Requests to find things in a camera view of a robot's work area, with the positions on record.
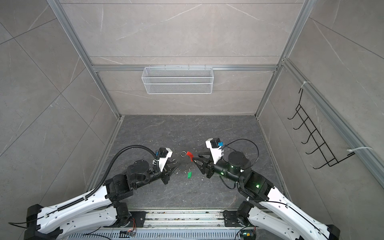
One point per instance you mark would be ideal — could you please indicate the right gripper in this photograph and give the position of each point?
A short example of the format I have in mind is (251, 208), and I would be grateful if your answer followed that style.
(209, 167)

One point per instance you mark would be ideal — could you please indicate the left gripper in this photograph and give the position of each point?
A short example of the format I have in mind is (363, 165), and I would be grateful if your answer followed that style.
(168, 173)

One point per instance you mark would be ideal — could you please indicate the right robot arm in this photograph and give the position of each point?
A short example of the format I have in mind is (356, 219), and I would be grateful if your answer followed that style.
(265, 206)

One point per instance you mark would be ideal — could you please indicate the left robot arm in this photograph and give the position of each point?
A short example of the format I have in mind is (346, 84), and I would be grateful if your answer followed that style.
(100, 207)

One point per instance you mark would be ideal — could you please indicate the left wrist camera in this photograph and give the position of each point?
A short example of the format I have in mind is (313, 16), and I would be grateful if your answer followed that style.
(162, 155)

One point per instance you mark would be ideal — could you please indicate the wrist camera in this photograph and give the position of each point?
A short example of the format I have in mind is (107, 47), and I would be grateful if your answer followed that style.
(215, 145)
(162, 155)

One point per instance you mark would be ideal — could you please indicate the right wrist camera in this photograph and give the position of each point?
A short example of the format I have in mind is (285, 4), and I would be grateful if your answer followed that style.
(215, 145)

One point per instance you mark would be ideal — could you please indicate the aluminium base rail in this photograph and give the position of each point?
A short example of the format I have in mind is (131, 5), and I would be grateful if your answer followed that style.
(183, 220)

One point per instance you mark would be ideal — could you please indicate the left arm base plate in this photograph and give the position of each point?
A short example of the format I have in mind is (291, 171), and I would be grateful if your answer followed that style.
(138, 218)

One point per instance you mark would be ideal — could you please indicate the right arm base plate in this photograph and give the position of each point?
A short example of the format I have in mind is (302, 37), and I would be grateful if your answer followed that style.
(230, 219)

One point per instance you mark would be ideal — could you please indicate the white wire mesh basket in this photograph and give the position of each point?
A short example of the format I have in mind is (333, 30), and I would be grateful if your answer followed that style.
(178, 80)

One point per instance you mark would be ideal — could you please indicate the slotted cable duct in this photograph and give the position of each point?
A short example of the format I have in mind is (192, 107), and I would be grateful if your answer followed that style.
(213, 234)

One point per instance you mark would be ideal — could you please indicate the black wire hook rack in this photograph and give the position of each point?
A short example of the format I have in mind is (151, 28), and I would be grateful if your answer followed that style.
(315, 136)

